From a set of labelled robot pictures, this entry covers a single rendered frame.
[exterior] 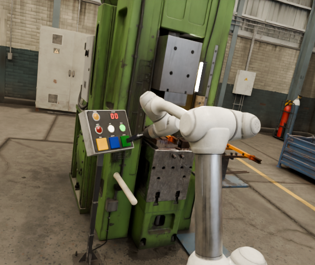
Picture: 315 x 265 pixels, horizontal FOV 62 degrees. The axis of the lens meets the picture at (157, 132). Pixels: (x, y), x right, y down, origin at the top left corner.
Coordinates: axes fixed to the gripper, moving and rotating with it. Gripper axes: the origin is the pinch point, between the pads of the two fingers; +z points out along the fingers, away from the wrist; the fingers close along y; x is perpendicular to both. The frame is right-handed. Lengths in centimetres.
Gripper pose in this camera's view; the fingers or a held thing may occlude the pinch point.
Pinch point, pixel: (130, 139)
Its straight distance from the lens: 178.8
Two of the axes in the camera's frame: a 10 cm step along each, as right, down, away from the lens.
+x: -2.4, -9.7, 1.1
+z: -7.3, 2.5, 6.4
